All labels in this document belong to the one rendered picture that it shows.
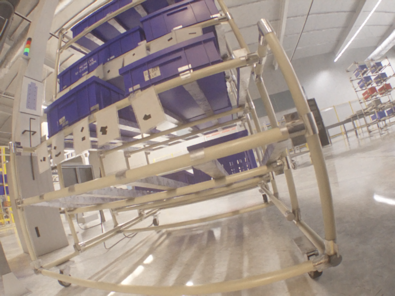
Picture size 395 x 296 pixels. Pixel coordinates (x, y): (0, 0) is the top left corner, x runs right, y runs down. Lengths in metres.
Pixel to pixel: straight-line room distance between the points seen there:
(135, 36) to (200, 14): 0.35
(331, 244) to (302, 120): 0.28
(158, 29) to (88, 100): 0.49
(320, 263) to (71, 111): 0.99
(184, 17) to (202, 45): 0.36
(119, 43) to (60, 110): 0.46
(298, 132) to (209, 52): 0.40
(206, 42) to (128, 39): 0.51
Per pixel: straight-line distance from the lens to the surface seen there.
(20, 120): 2.15
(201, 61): 0.64
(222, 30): 0.99
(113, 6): 1.38
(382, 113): 5.69
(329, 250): 0.48
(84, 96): 0.85
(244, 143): 0.38
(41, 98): 2.38
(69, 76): 1.26
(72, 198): 0.81
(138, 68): 0.72
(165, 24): 1.02
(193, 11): 1.02
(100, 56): 1.14
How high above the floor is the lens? 0.42
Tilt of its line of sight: 7 degrees up
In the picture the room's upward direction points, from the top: 15 degrees counter-clockwise
